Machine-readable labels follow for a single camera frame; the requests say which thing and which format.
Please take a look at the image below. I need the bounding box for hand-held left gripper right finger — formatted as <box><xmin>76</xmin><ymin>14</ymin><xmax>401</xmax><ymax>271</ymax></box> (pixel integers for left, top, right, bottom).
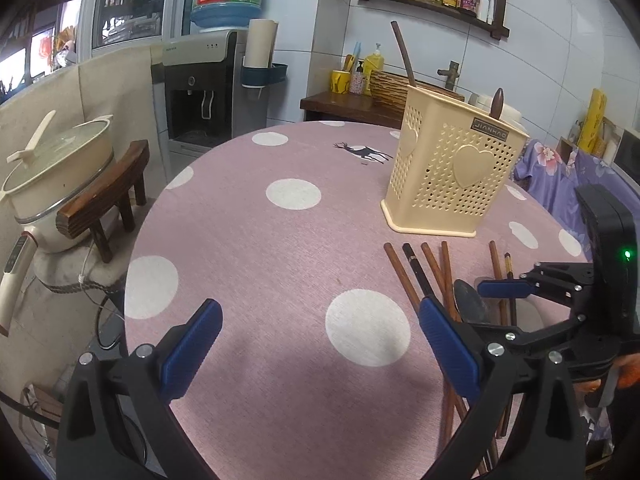
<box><xmin>418</xmin><ymin>297</ymin><xmax>586</xmax><ymax>480</ymax></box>

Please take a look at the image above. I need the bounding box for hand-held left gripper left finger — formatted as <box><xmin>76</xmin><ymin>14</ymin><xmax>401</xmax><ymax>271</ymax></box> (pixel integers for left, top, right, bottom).
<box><xmin>56</xmin><ymin>298</ymin><xmax>223</xmax><ymax>480</ymax></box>

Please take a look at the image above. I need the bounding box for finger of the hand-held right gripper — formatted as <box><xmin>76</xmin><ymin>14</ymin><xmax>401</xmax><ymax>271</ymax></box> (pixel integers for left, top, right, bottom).
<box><xmin>471</xmin><ymin>309</ymin><xmax>595</xmax><ymax>350</ymax></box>
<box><xmin>476</xmin><ymin>261</ymin><xmax>596</xmax><ymax>312</ymax></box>

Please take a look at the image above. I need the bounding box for black chopstick with gold band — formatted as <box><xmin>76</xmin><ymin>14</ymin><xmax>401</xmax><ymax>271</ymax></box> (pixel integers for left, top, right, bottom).
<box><xmin>504</xmin><ymin>252</ymin><xmax>517</xmax><ymax>326</ymax></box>
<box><xmin>402</xmin><ymin>243</ymin><xmax>438</xmax><ymax>303</ymax></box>

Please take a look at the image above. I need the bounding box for brown wooden chopstick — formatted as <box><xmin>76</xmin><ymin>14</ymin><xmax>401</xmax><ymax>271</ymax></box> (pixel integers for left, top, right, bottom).
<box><xmin>421</xmin><ymin>242</ymin><xmax>463</xmax><ymax>323</ymax></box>
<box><xmin>383</xmin><ymin>243</ymin><xmax>498</xmax><ymax>476</ymax></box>
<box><xmin>440</xmin><ymin>241</ymin><xmax>457</xmax><ymax>318</ymax></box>
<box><xmin>488</xmin><ymin>240</ymin><xmax>506</xmax><ymax>326</ymax></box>

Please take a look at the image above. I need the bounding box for dark metal spoon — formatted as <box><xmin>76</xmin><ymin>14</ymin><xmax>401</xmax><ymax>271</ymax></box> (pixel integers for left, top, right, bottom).
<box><xmin>454</xmin><ymin>280</ymin><xmax>496</xmax><ymax>326</ymax></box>

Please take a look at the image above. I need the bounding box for cream perforated utensil holder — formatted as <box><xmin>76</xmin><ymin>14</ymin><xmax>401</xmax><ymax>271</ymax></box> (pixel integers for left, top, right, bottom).
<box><xmin>381</xmin><ymin>85</ymin><xmax>530</xmax><ymax>238</ymax></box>

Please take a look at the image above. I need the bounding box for person's right hand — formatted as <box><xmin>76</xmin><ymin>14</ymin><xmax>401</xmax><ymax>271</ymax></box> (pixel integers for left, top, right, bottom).
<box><xmin>618</xmin><ymin>355</ymin><xmax>640</xmax><ymax>392</ymax></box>

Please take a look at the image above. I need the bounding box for purple floral cloth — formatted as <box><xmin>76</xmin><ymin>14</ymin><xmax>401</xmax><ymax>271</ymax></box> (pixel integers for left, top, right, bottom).
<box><xmin>512</xmin><ymin>137</ymin><xmax>640</xmax><ymax>461</ymax></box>

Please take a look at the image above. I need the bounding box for white microwave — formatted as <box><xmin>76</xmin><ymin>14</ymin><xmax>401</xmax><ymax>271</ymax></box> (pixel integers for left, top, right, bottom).
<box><xmin>612</xmin><ymin>127</ymin><xmax>640</xmax><ymax>182</ymax></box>

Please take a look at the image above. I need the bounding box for pink polka dot tablecloth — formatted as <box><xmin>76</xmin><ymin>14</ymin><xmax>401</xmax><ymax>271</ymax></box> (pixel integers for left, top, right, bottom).
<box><xmin>124</xmin><ymin>120</ymin><xmax>596</xmax><ymax>480</ymax></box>

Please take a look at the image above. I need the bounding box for small wooden box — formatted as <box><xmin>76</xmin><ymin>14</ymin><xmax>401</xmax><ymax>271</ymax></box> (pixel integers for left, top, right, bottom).
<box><xmin>557</xmin><ymin>135</ymin><xmax>582</xmax><ymax>162</ymax></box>

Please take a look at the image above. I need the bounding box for yellow box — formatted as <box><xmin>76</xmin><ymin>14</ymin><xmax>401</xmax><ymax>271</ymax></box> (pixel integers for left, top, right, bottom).
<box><xmin>580</xmin><ymin>87</ymin><xmax>609</xmax><ymax>157</ymax></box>

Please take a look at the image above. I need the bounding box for grey cushion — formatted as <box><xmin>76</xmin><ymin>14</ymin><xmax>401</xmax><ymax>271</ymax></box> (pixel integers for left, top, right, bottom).
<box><xmin>32</xmin><ymin>245</ymin><xmax>131</xmax><ymax>297</ymax></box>

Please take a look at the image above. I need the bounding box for white basin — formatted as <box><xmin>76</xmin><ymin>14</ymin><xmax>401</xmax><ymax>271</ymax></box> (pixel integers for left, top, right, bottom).
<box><xmin>467</xmin><ymin>92</ymin><xmax>527</xmax><ymax>136</ymax></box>

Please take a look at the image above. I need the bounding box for dark wooden stool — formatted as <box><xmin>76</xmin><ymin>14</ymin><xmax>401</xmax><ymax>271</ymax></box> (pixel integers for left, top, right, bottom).
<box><xmin>56</xmin><ymin>139</ymin><xmax>151</xmax><ymax>264</ymax></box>

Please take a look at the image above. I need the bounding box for cream electric pot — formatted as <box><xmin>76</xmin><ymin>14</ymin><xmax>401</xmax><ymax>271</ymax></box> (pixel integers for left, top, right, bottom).
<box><xmin>0</xmin><ymin>115</ymin><xmax>117</xmax><ymax>337</ymax></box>

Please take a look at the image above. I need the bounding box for bronze faucet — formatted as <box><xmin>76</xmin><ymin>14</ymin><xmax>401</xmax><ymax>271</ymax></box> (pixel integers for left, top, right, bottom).
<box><xmin>437</xmin><ymin>61</ymin><xmax>461</xmax><ymax>92</ymax></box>

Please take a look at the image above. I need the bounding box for woven wicker basin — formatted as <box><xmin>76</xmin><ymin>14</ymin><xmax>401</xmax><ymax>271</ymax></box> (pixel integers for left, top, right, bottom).
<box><xmin>369</xmin><ymin>69</ymin><xmax>466</xmax><ymax>117</ymax></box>

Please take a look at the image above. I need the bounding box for dark wooden cabinet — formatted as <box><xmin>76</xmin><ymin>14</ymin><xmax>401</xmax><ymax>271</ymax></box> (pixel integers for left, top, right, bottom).
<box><xmin>300</xmin><ymin>91</ymin><xmax>407</xmax><ymax>129</ymax></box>

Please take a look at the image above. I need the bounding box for glass pot lid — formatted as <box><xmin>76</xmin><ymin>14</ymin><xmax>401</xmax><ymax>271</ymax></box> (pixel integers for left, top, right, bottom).
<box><xmin>0</xmin><ymin>111</ymin><xmax>115</xmax><ymax>196</ymax></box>

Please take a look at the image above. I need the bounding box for yellow soap bottle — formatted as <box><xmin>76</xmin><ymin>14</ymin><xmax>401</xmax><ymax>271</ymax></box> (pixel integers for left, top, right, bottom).
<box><xmin>364</xmin><ymin>43</ymin><xmax>385</xmax><ymax>93</ymax></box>

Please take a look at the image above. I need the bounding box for grey water dispenser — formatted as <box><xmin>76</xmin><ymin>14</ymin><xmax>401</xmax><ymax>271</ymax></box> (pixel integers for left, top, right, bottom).
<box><xmin>161</xmin><ymin>30</ymin><xmax>241</xmax><ymax>158</ymax></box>

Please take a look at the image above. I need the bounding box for beige padded panel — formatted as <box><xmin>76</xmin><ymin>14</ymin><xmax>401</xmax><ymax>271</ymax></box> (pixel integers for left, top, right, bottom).
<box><xmin>0</xmin><ymin>45</ymin><xmax>167</xmax><ymax>221</ymax></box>

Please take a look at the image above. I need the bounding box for wooden framed mirror shelf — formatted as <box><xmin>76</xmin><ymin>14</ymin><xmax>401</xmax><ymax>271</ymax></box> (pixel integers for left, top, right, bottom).
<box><xmin>350</xmin><ymin>0</ymin><xmax>516</xmax><ymax>41</ymax></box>

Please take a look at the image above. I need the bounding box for sliding window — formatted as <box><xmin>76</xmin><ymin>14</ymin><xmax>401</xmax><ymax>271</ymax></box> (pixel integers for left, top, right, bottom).
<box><xmin>80</xmin><ymin>0</ymin><xmax>177</xmax><ymax>61</ymax></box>

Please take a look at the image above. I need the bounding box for white power cable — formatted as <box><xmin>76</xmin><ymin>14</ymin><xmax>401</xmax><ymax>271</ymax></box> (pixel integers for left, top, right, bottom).
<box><xmin>77</xmin><ymin>245</ymin><xmax>126</xmax><ymax>321</ymax></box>

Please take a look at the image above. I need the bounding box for long wooden utensil handle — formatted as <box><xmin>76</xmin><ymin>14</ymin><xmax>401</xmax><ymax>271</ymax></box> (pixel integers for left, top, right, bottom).
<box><xmin>391</xmin><ymin>21</ymin><xmax>418</xmax><ymax>88</ymax></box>

